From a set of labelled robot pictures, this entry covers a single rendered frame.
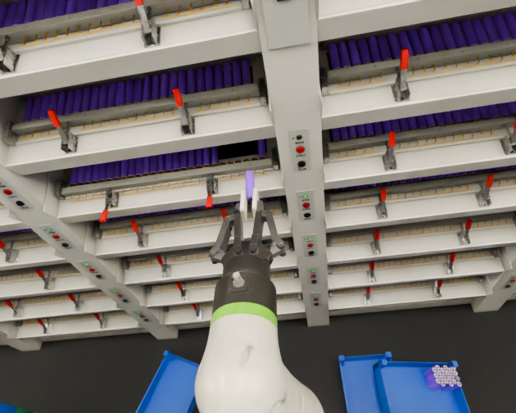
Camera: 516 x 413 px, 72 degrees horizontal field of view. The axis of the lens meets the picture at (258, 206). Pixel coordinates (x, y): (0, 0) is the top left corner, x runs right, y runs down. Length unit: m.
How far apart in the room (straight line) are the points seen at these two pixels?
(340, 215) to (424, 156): 0.27
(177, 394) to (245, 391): 1.30
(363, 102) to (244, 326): 0.50
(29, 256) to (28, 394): 0.90
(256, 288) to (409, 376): 1.15
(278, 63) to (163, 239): 0.65
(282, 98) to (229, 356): 0.47
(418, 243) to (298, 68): 0.75
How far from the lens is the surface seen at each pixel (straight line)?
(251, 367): 0.42
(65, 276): 1.46
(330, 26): 0.65
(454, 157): 0.95
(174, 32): 0.68
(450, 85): 0.82
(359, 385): 1.61
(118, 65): 0.71
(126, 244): 1.15
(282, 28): 0.63
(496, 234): 1.32
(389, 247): 1.21
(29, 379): 2.11
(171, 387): 1.73
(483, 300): 1.70
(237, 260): 0.54
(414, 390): 1.58
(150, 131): 0.81
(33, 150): 0.94
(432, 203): 1.09
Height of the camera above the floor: 1.57
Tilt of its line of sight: 50 degrees down
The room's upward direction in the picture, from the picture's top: 15 degrees counter-clockwise
